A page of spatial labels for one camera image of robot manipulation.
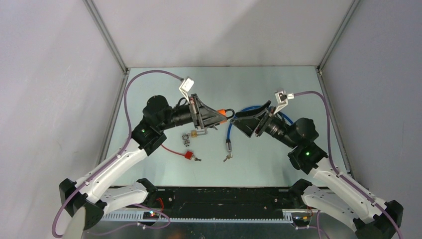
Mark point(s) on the orange black padlock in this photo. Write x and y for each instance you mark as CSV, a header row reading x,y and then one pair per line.
x,y
227,113

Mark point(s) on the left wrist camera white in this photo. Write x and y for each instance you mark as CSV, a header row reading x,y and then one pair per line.
x,y
185,86

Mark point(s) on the blue cable lock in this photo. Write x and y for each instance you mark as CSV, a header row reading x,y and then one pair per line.
x,y
280,115

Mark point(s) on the silver key bunch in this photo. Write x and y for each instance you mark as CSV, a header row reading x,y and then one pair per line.
x,y
186,139

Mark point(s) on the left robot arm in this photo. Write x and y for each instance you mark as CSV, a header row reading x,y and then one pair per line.
x,y
90,197

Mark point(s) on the brass long-shackle padlock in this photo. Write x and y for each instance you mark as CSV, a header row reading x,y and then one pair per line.
x,y
196,133

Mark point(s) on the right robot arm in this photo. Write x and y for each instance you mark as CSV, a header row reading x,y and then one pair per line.
x,y
367,215

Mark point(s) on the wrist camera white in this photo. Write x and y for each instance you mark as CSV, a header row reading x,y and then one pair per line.
x,y
185,86
282,98

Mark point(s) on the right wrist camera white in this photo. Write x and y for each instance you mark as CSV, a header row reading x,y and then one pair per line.
x,y
282,98

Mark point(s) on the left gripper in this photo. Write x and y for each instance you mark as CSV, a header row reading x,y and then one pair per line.
x,y
202,115

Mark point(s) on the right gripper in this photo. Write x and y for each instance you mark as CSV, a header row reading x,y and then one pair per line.
x,y
250,125

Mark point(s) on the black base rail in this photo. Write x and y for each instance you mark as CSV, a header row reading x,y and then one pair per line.
x,y
232,203

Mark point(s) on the red cable padlock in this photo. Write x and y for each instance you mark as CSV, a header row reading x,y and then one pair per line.
x,y
189,155

